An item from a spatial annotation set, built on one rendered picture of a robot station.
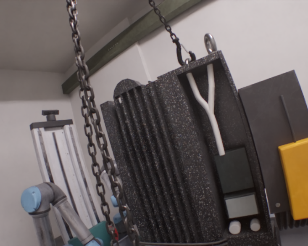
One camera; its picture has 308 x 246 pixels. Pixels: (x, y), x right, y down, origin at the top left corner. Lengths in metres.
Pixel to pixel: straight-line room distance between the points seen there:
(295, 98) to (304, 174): 0.15
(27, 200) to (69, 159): 0.60
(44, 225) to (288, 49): 1.97
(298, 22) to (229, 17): 0.56
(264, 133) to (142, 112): 0.35
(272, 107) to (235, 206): 0.30
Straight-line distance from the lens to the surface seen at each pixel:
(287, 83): 0.45
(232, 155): 0.56
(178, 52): 0.69
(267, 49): 1.71
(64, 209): 1.09
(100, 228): 1.51
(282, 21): 1.79
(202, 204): 0.57
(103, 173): 1.43
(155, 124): 0.57
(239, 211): 0.59
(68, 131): 1.48
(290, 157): 0.42
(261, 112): 0.43
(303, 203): 0.46
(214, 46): 0.54
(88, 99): 0.28
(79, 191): 1.50
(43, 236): 1.07
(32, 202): 0.98
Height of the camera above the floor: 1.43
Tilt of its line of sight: 5 degrees up
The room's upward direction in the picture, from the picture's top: 17 degrees counter-clockwise
